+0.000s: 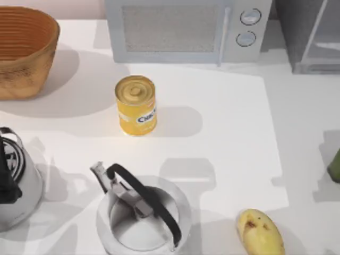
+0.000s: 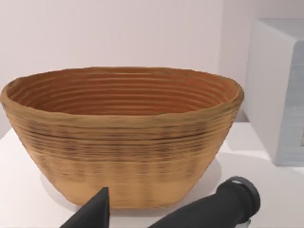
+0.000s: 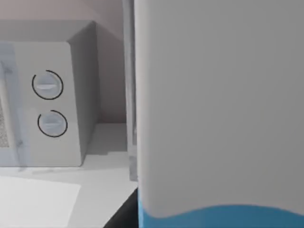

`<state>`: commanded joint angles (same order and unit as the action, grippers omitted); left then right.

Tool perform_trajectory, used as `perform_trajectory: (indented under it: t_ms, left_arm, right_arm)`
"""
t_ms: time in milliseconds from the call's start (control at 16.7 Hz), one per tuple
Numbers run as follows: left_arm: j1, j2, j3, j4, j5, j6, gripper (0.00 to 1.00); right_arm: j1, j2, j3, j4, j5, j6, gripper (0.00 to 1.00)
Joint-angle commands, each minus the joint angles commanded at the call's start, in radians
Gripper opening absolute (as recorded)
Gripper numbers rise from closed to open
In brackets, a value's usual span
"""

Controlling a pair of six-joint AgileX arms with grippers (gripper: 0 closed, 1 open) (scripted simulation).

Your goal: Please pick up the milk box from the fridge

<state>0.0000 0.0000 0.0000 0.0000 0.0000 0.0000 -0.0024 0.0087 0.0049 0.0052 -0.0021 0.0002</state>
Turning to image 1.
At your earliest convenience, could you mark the yellow can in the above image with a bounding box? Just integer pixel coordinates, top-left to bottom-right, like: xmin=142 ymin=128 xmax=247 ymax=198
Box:
xmin=114 ymin=75 xmax=158 ymax=138

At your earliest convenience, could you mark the microwave oven door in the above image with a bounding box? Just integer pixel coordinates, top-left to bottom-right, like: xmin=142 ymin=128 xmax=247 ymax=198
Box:
xmin=106 ymin=0 xmax=231 ymax=64

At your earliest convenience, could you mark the round microwave knob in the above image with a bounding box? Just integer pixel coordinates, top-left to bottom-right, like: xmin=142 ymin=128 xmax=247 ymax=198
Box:
xmin=235 ymin=30 xmax=257 ymax=48
xmin=240 ymin=8 xmax=262 ymax=26

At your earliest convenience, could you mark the pale microwave oven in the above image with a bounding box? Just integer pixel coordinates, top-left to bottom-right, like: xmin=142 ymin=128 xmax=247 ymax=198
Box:
xmin=104 ymin=0 xmax=273 ymax=67

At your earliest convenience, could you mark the yellow potato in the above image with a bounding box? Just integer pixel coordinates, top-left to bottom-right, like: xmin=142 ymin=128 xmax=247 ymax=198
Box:
xmin=236 ymin=208 xmax=286 ymax=255

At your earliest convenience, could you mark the brown wicker basket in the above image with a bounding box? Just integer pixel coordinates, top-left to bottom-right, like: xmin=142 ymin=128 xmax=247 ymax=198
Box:
xmin=0 ymin=6 xmax=61 ymax=101

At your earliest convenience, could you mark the green bottle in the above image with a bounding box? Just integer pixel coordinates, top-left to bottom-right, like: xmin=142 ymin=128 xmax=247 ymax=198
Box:
xmin=327 ymin=148 xmax=340 ymax=184

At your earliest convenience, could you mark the microwave door handle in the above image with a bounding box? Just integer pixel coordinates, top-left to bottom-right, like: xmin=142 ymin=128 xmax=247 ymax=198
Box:
xmin=216 ymin=7 xmax=231 ymax=67

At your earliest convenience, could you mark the white kettle with black handle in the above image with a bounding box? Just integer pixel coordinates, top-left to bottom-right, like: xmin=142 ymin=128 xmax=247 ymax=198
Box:
xmin=89 ymin=160 xmax=192 ymax=255

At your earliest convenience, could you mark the white kettle with silver handle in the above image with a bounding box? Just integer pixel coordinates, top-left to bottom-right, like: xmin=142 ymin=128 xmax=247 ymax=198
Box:
xmin=0 ymin=126 xmax=44 ymax=232

